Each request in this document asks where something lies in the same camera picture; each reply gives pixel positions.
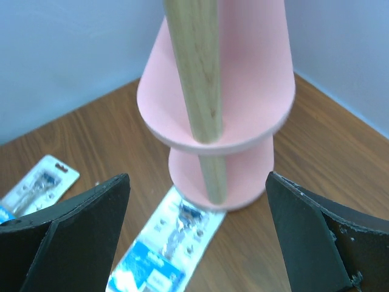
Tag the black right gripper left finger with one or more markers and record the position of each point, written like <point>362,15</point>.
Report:
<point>69,246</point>

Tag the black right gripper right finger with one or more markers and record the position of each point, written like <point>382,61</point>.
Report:
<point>327,246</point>

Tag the blue razor blister pack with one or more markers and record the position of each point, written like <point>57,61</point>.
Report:
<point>41,187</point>
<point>165,254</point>

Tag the pink three-tier wooden shelf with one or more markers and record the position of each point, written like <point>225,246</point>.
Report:
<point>219,83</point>

